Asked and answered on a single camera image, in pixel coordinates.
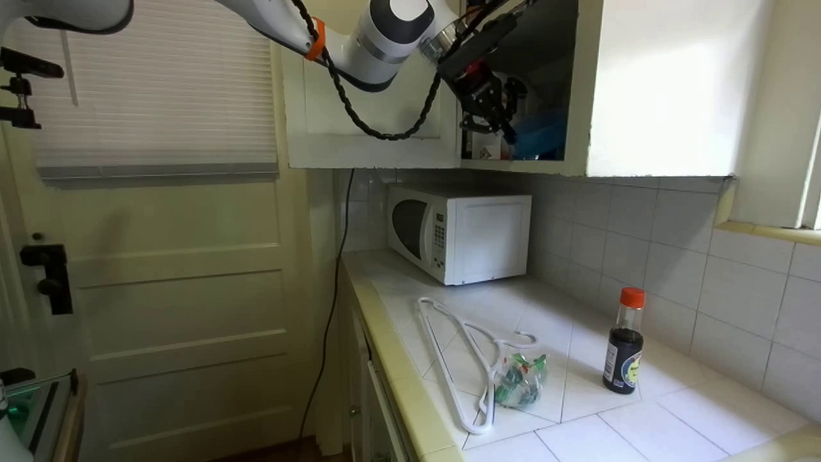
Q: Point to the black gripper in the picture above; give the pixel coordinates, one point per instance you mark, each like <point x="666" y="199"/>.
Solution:
<point x="494" y="93"/>

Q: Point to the cream cabinet door with knob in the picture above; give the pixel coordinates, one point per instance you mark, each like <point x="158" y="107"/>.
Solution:
<point x="324" y="136"/>

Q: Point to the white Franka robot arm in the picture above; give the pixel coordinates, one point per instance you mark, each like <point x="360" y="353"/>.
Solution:
<point x="386" y="39"/>

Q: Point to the cream base cabinet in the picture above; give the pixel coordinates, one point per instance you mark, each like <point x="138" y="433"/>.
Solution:
<point x="374" y="411"/>

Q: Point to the white mug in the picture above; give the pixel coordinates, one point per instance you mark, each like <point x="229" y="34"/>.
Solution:
<point x="485" y="148"/>

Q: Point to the white microwave oven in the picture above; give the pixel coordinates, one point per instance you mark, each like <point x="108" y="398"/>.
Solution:
<point x="478" y="240"/>

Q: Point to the soy sauce bottle red cap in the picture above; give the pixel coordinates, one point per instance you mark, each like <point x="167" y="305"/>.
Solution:
<point x="625" y="356"/>

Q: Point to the white panelled room door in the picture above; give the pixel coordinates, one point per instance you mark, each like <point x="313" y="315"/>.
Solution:
<point x="188" y="316"/>

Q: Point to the grey equipment stand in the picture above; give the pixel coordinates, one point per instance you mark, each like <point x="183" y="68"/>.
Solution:
<point x="43" y="420"/>

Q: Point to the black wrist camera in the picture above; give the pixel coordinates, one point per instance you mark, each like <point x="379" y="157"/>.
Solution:
<point x="478" y="39"/>

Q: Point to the cream wall cabinet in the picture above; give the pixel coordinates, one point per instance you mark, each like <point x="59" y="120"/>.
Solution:
<point x="669" y="86"/>

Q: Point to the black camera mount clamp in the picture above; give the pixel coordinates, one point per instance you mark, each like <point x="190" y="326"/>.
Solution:
<point x="21" y="86"/>

